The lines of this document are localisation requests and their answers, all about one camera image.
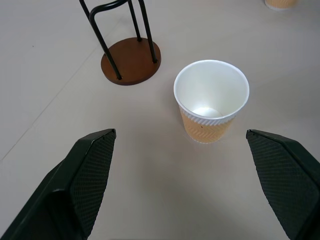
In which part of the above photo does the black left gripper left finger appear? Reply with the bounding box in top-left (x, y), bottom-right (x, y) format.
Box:
top-left (0, 128), bottom-right (117, 240)

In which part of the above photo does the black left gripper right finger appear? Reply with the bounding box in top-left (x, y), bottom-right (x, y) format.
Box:
top-left (245, 128), bottom-right (320, 240)

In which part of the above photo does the tan ripple paper cup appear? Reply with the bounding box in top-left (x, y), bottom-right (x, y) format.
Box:
top-left (264, 0), bottom-right (300, 11)
top-left (173, 59), bottom-right (250, 144)

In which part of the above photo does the black wire stand wooden base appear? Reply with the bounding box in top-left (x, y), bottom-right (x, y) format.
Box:
top-left (78, 0), bottom-right (162, 87)

